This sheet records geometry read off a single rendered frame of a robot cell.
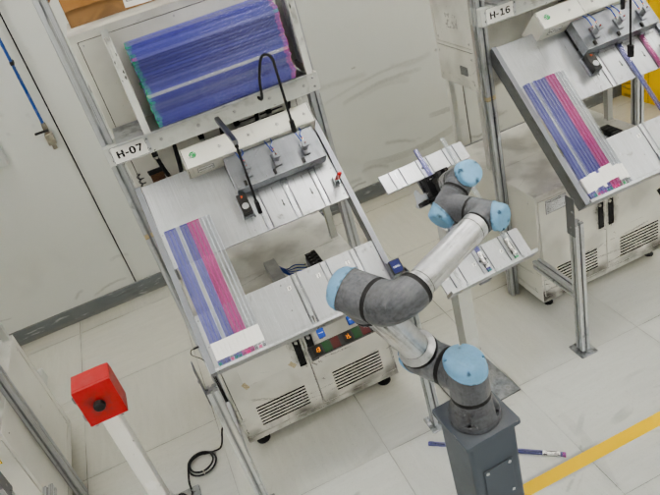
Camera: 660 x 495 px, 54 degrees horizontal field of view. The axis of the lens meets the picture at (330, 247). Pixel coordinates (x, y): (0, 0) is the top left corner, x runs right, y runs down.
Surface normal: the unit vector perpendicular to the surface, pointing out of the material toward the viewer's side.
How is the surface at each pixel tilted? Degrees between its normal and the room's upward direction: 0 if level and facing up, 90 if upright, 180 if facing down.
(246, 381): 90
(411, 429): 0
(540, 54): 44
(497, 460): 90
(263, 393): 90
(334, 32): 90
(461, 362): 7
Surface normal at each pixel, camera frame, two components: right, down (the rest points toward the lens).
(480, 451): 0.40, 0.40
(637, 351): -0.25, -0.82
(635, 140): 0.07, -0.29
